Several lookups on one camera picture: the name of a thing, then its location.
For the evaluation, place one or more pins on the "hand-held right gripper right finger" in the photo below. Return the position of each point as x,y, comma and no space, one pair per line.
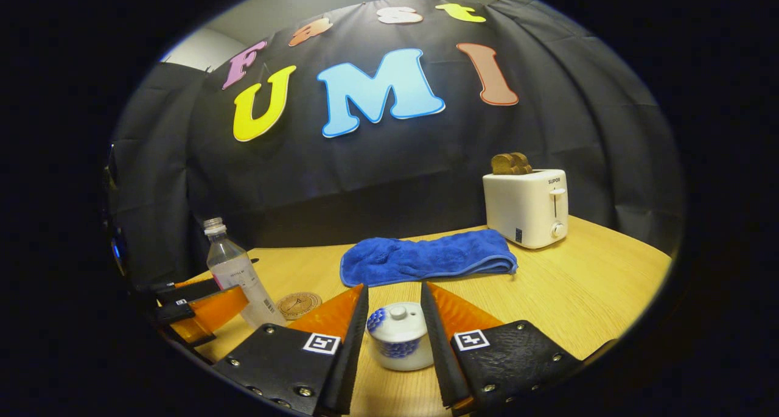
441,356

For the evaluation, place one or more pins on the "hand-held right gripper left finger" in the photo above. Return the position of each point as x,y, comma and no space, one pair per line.
353,356

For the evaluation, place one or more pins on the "white toaster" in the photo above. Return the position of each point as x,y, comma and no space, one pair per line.
523,213

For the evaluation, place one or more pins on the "brown bread slice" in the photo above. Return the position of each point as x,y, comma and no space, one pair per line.
502,164
523,162

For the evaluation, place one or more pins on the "white blue-flowered teacup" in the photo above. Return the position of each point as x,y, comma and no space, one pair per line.
398,357

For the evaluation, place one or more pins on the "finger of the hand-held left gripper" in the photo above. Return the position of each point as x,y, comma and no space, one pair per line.
207,313
188,290

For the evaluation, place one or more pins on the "black backdrop cloth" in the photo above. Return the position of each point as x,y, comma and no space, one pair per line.
389,161

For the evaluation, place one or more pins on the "round wooden coaster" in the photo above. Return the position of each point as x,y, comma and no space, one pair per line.
299,304

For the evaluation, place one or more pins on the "blue folded towel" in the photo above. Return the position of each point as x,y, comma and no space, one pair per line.
426,259

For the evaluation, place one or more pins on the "clear plastic water bottle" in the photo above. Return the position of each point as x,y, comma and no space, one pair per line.
240,277

